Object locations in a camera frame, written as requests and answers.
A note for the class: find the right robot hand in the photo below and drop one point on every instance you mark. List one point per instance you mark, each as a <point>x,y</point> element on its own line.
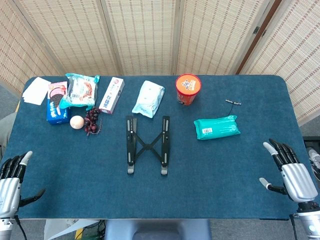
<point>298,180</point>

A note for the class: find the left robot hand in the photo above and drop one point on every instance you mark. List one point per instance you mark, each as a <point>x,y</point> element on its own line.
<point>10,195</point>

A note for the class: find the black folding laptop stand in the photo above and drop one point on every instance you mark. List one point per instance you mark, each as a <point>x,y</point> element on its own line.
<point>130,140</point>

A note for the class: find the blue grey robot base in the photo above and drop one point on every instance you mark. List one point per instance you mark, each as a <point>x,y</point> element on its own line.
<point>157,230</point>

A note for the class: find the grey sneaker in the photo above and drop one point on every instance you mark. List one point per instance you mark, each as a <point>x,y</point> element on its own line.
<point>315,162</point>

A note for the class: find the blue Oreo cookie box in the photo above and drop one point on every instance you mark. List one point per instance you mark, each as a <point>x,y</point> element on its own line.
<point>56,112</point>

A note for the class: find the green wet wipes pack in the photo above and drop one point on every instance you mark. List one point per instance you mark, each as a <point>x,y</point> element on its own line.
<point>216,127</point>

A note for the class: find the peach coloured egg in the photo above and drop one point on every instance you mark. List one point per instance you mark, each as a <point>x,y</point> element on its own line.
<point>76,122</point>

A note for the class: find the blue felt table cover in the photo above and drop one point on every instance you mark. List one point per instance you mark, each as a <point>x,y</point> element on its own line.
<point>200,175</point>

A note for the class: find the white napkin stack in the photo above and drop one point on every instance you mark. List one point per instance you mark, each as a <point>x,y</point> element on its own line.
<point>36,91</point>

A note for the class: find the dark red grape bunch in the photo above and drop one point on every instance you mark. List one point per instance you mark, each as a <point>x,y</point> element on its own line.
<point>90,120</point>

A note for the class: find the teal clear snack bag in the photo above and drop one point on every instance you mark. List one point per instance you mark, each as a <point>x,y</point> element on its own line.
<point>80,91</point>

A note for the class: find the white toothpaste box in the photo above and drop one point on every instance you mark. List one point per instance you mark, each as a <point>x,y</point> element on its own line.
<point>111,96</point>

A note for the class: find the orange instant noodle cup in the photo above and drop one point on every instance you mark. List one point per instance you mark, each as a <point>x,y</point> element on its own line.
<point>188,86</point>

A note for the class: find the black screen hinge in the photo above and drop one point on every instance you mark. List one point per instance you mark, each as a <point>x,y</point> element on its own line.
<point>256,30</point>
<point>264,33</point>

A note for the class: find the light blue wipes pack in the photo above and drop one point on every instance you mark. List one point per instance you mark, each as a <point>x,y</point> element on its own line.
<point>147,98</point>

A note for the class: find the bamboo folding screen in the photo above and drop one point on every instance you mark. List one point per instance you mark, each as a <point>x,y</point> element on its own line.
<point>145,37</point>

